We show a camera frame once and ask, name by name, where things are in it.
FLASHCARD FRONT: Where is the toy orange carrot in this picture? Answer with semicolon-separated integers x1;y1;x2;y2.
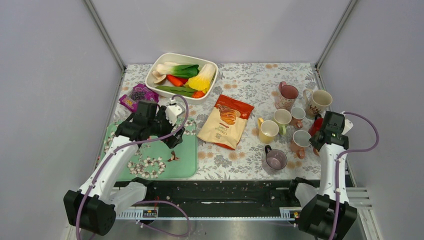
166;74;188;87

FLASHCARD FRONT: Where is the small orange mug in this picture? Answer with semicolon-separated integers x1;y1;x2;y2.
313;147;320;156

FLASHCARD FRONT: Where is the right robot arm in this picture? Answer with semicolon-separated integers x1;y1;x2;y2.
286;111;358;240

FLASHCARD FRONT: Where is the cassava chips bag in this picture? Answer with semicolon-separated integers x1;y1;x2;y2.
197;94;254;150

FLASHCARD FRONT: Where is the large pink patterned mug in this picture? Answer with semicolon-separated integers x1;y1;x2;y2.
274;81;299;111

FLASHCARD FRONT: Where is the green floral tray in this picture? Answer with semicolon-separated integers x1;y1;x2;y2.
117;117;198;182

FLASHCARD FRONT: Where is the cream floral mug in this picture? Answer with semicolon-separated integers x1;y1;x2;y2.
302;88;333;118

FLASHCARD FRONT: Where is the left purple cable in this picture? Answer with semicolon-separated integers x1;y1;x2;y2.
75;94;192;240

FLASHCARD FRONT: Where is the purple snack packet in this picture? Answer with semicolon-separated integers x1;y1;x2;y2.
119;83;159;113

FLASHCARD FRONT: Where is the red mug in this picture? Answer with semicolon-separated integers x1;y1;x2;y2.
308;114;324;136

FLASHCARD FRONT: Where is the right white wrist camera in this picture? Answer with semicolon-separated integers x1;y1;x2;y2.
341;111;354;135

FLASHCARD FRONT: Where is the purple cable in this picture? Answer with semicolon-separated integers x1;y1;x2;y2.
75;94;192;240
266;111;381;240

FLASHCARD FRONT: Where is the toy yellow cabbage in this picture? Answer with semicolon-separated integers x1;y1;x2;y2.
186;63;216;94

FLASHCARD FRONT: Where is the yellow mug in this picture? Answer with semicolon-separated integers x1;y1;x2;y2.
257;117;280;144

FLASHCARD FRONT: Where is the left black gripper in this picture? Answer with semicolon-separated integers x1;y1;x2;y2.
148;106;185;148

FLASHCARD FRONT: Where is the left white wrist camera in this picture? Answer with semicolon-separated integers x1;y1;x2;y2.
165;98;186;126

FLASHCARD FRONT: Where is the salmon brown mug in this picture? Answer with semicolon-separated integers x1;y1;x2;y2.
289;130;311;159

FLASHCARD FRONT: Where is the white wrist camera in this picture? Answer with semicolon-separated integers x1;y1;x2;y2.
165;98;186;126
341;111;354;135

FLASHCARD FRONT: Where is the toy bok choy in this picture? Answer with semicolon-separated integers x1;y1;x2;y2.
155;64;200;79

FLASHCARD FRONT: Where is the light green mug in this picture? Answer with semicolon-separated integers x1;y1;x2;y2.
273;109;292;136

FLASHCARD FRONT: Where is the white rectangular vegetable bin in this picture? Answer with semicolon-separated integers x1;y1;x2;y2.
145;53;219;105

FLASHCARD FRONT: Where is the toy mushroom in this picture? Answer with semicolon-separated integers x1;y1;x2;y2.
152;70;167;85

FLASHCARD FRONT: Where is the toy green cucumber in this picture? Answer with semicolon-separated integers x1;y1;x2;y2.
155;85;197;97

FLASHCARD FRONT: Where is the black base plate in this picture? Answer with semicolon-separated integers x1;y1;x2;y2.
134;177;300;218

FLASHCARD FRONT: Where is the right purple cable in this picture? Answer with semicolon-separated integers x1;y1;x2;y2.
266;111;381;240

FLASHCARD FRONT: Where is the lilac mug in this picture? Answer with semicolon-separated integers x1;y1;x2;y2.
262;145;288;174

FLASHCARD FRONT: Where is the small pink mug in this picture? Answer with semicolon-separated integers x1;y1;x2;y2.
289;107;306;129

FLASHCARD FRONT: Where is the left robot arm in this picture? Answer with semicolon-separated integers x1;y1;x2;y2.
63;97;188;236

